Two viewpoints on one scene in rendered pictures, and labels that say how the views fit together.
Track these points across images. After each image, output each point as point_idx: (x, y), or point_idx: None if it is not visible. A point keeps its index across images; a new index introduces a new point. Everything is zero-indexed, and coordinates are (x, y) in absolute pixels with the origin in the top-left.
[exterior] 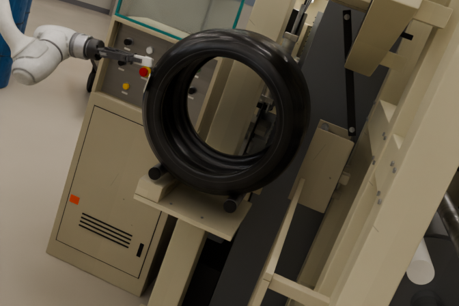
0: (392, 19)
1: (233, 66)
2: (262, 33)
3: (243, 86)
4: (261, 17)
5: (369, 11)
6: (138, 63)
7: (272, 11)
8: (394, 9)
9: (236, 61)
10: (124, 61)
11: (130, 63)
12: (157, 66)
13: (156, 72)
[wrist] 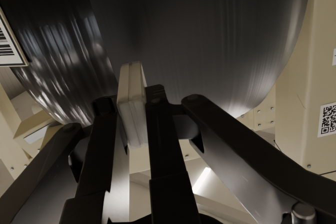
0: (42, 113)
1: (309, 4)
2: (287, 77)
3: None
4: (292, 106)
5: (40, 123)
6: (118, 91)
7: (285, 111)
8: (27, 123)
9: (307, 19)
10: (52, 141)
11: (94, 109)
12: (38, 90)
13: (19, 74)
